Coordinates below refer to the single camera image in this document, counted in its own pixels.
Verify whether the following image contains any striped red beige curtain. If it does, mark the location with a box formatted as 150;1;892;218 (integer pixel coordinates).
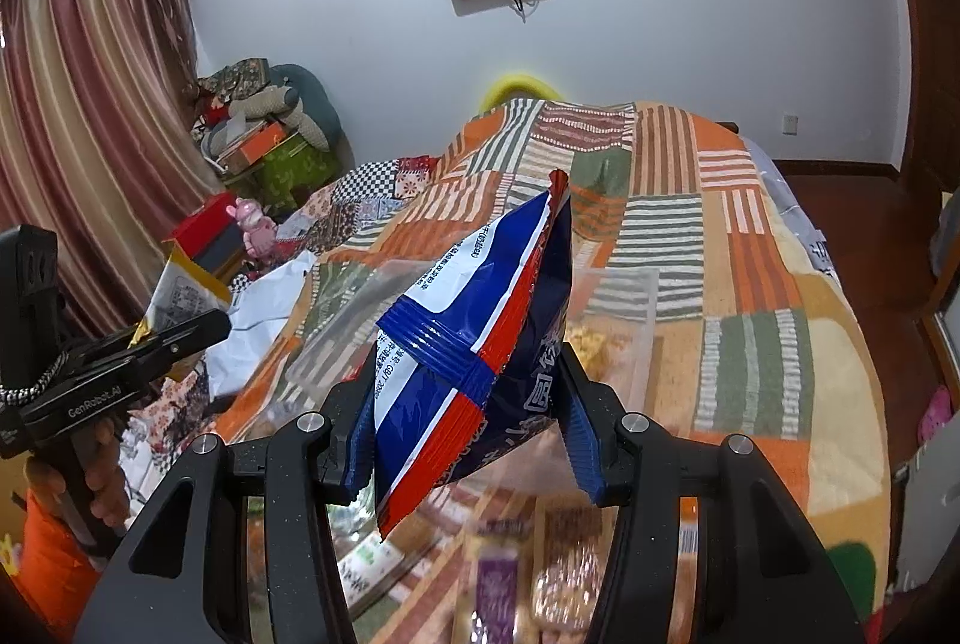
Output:
0;0;222;339

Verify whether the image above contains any red box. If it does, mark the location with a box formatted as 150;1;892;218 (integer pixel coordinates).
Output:
163;191;252;276

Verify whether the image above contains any pink rabbit toy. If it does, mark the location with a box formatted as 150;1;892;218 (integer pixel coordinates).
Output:
226;197;281;259

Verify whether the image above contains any white plastic bag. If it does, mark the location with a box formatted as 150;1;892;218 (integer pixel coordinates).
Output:
204;249;321;399

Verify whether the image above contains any yellow round cushion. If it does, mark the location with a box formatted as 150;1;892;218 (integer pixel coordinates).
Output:
480;73;565;112

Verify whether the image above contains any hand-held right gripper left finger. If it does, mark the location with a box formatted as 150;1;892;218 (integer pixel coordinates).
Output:
71;374;377;644

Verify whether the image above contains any grey bed sheet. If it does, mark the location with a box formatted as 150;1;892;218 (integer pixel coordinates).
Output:
739;134;842;276

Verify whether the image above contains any yellow white snack bag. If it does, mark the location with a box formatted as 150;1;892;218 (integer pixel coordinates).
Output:
133;242;235;346

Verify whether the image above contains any person's left forearm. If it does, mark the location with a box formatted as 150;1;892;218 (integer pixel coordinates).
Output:
19;490;102;619

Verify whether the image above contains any green patterned box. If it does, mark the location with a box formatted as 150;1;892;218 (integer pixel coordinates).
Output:
257;137;340;206

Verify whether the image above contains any blue red white snack bag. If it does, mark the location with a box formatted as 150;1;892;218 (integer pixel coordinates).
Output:
373;167;575;544

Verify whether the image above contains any floral cloth bag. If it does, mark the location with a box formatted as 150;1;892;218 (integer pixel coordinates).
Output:
197;56;272;99

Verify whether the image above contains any purple snack packet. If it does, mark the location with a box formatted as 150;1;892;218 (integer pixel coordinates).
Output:
465;519;527;644

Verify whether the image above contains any orange cardboard box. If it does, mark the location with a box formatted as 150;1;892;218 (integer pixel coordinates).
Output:
217;121;292;174

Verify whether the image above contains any black white checkered strap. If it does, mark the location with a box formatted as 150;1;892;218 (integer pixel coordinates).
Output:
0;344;77;409

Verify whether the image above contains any checkered patchwork quilt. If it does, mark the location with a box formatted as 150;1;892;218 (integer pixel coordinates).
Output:
274;155;441;259

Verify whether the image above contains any person's left hand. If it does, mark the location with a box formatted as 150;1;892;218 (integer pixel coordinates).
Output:
26;420;134;534

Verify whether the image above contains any pink slipper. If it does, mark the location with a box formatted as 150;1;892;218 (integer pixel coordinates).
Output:
918;386;954;447

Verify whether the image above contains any green white snack packet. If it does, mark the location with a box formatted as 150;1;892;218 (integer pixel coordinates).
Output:
336;530;407;609

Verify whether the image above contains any patchwork striped blanket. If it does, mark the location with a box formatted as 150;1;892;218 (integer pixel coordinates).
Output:
127;98;895;624

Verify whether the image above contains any brown biscuit packet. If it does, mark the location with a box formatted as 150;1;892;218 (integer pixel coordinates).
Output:
531;501;610;631

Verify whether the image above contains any clear plastic container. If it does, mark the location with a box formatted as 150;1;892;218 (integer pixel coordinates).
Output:
283;265;661;394

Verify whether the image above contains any grey blue stuffed toy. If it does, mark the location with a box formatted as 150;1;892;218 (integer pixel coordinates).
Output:
225;62;347;151

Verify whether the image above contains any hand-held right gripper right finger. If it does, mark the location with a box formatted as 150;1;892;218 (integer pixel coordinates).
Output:
555;342;868;644

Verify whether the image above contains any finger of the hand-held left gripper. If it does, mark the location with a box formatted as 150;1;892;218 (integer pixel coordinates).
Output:
71;310;232;391

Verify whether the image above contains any dark wooden wardrobe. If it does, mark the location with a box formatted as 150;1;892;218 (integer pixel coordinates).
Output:
872;0;960;206

